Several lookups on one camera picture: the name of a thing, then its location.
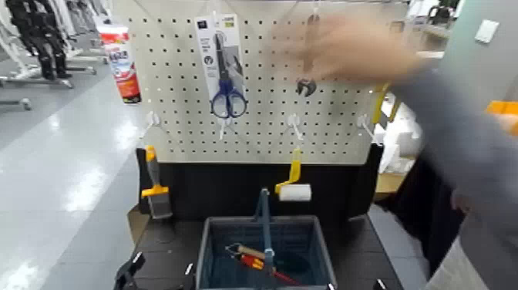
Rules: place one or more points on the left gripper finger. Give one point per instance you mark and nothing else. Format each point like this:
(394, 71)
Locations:
(128, 270)
(189, 269)

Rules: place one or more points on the blue scissors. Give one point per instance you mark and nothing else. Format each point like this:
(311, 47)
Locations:
(226, 77)

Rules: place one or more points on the grey sleeved forearm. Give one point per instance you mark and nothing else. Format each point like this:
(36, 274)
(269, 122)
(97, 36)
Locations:
(465, 141)

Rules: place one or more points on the grey blue plastic crate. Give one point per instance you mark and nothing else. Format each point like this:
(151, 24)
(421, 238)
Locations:
(311, 251)

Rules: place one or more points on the person's hand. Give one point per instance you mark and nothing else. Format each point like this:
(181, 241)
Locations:
(356, 48)

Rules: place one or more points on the yellow grey paint brush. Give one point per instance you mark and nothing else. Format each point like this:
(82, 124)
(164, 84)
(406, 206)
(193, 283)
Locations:
(156, 194)

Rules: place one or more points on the dark table cloth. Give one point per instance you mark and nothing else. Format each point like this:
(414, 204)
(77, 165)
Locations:
(425, 210)

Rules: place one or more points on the black back panel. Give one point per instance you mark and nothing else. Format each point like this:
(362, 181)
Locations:
(226, 190)

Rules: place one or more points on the brown cardboard box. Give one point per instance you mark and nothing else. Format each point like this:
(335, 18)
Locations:
(388, 183)

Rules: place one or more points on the white foam boxes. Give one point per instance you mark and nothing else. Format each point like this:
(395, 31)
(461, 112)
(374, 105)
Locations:
(400, 141)

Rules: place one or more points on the white pegboard hook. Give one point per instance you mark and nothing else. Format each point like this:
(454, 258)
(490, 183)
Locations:
(294, 121)
(364, 122)
(152, 119)
(222, 127)

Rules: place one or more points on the white perforated pegboard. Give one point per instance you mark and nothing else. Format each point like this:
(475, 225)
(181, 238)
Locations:
(267, 133)

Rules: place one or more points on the black adjustable wrench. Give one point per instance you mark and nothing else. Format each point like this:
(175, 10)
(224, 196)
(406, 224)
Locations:
(306, 87)

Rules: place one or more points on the white metal stand base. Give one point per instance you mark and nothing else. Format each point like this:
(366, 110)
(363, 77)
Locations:
(36, 82)

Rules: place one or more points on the orange plastic bin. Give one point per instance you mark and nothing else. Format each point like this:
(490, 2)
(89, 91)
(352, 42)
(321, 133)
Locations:
(504, 109)

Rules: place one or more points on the black robot on stand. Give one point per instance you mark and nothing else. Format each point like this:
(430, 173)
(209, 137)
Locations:
(38, 36)

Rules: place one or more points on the black background appliance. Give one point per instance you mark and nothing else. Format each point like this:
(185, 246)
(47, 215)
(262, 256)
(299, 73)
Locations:
(440, 14)

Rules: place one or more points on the white wall plate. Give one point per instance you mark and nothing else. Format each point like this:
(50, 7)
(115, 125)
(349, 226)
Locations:
(487, 31)

